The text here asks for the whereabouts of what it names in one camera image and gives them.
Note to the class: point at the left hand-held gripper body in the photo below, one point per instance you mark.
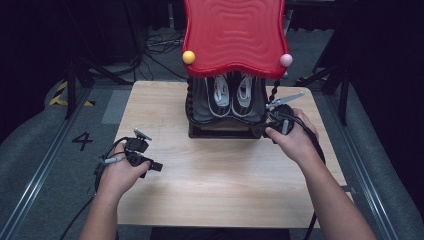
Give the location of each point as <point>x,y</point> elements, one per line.
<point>136,146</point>

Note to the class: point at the person's left hand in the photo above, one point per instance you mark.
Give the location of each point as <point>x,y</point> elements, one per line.
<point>116,180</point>

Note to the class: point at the black canvas sneaker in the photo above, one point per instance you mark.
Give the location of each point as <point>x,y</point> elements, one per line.
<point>245,100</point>
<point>218,100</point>

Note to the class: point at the yellow and black floor tape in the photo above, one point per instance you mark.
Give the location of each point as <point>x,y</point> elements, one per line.
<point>57,98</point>

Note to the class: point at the black metal stand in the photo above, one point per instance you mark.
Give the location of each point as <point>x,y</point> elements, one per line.
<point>343,93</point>
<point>70,86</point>

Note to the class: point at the red and black shoe rack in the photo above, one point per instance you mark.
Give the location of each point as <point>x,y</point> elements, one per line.
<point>233,36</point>

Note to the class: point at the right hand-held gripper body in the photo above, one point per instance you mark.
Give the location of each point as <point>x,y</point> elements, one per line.
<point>283,116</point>

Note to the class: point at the person's right hand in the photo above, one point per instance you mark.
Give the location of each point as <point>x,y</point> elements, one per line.
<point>300,143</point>

